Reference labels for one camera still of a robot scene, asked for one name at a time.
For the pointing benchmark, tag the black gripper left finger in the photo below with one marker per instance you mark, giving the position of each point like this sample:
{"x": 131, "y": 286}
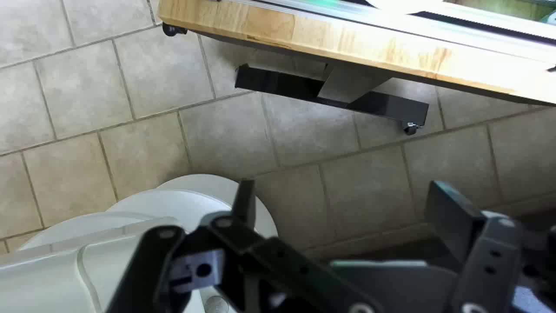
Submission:
{"x": 244, "y": 203}

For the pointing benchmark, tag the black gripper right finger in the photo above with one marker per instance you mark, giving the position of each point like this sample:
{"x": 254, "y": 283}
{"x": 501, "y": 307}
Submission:
{"x": 457, "y": 220}

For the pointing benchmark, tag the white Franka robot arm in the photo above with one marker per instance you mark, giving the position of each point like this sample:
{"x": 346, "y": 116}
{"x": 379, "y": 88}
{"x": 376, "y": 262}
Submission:
{"x": 87, "y": 262}

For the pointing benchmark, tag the black metal table foot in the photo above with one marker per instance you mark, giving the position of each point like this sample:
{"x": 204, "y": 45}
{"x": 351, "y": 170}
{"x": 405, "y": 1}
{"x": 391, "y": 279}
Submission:
{"x": 383, "y": 107}

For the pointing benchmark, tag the wooden top robot table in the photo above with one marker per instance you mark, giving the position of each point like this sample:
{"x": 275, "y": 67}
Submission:
{"x": 324, "y": 36}

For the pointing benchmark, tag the black caster wheel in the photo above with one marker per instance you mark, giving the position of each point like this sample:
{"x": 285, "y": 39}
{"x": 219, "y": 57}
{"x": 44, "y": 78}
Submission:
{"x": 172, "y": 29}

